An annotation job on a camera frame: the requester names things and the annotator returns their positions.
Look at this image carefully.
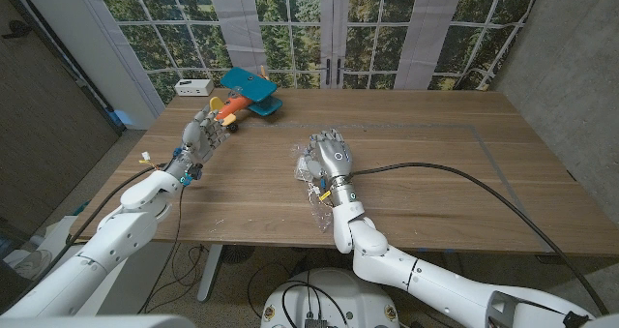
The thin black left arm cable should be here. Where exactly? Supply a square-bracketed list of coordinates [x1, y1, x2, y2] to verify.
[137, 185, 186, 315]

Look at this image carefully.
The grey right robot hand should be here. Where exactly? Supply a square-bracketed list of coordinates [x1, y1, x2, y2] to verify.
[303, 128, 362, 207]

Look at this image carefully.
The teal orange toy plane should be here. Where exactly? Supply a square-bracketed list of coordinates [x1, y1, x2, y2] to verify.
[208, 66, 284, 134]

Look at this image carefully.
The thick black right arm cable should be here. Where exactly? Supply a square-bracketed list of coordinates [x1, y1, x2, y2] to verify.
[350, 162, 611, 317]

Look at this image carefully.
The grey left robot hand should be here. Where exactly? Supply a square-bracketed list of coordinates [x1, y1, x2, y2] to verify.
[166, 104, 232, 182]

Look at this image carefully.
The printed forest window backdrop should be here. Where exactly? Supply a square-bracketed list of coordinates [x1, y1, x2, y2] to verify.
[91, 0, 545, 105]

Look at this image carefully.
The white sneaker shoe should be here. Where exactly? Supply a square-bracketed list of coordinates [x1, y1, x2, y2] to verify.
[13, 249, 52, 280]

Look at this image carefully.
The black round floor object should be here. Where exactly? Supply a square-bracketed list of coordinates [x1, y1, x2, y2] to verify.
[221, 244, 256, 265]

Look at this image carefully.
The white floor sheet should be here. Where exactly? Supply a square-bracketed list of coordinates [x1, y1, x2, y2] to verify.
[28, 215, 98, 266]

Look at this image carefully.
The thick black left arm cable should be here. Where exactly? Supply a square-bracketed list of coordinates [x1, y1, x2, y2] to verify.
[0, 163, 170, 310]

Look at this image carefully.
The clear plastic wrap sheet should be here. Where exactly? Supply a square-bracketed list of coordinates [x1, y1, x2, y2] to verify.
[289, 142, 338, 233]

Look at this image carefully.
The grey metal table leg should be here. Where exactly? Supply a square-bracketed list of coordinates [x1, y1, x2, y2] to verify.
[196, 244, 224, 303]

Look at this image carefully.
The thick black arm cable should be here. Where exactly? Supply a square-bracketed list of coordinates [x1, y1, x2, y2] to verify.
[0, 163, 170, 310]
[350, 162, 611, 317]

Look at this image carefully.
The white power strip box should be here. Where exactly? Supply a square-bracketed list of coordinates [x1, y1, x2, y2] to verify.
[173, 78, 215, 98]

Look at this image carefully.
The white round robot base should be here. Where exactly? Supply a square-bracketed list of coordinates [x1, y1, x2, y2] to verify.
[260, 267, 400, 328]

